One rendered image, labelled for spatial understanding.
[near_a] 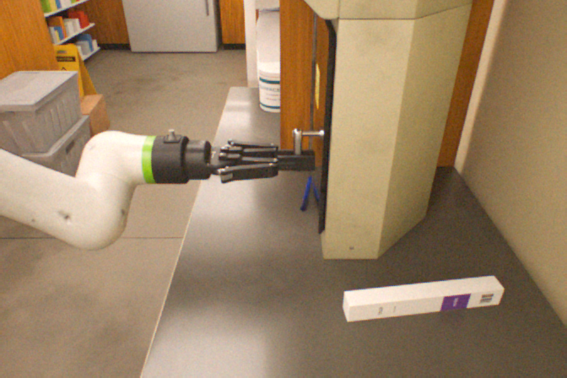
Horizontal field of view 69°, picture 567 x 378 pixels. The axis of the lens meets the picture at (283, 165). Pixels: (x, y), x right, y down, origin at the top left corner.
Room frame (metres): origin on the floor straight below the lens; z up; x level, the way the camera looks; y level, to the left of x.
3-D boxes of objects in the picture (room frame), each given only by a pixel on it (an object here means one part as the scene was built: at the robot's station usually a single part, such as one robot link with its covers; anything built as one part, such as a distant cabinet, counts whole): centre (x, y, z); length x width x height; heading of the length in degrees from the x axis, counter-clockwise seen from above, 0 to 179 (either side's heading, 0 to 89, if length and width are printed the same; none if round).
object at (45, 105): (2.44, 1.59, 0.49); 0.60 x 0.42 x 0.33; 0
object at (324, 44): (0.79, -0.07, 1.19); 0.30 x 0.01 x 0.40; 0
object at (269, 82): (1.43, 0.02, 1.02); 0.13 x 0.13 x 0.15
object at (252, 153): (0.70, 0.07, 1.14); 0.11 x 0.01 x 0.04; 96
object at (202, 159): (0.68, 0.13, 1.14); 0.09 x 0.08 x 0.07; 90
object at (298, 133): (0.68, -0.04, 1.17); 0.05 x 0.03 x 0.10; 90
